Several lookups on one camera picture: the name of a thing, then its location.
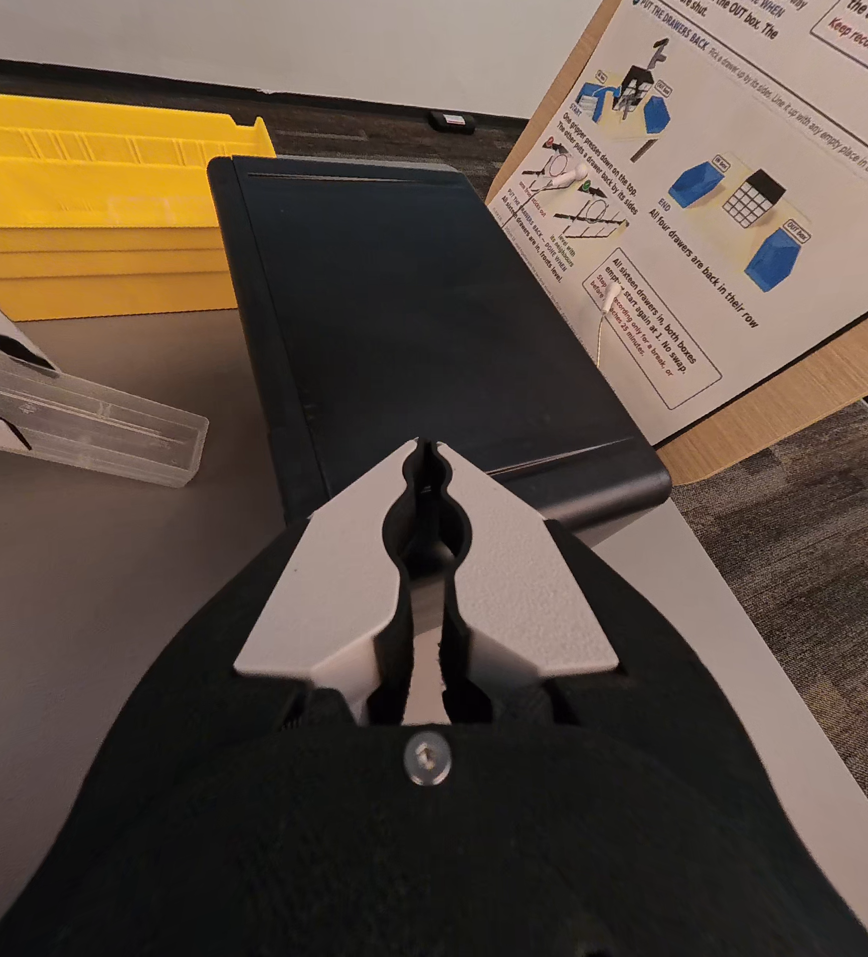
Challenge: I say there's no thin white cable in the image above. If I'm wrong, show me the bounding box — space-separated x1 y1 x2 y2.
594 283 625 371

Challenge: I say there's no wooden poster board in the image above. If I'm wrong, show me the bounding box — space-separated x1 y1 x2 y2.
485 0 868 468

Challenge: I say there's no yellow plastic bin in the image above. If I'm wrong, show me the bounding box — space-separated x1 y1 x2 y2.
0 91 278 322

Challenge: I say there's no black drawer cabinet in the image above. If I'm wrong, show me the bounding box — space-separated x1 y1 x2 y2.
207 155 673 550

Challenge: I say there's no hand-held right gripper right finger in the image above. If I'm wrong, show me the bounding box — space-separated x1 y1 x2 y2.
434 441 620 711

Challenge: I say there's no white instruction poster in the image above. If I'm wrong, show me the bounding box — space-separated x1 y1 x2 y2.
488 0 868 442

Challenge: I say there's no clear plastic drawer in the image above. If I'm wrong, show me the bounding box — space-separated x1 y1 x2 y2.
0 347 210 488

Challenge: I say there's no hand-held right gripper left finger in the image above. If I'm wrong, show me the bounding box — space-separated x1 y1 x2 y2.
233 439 423 726

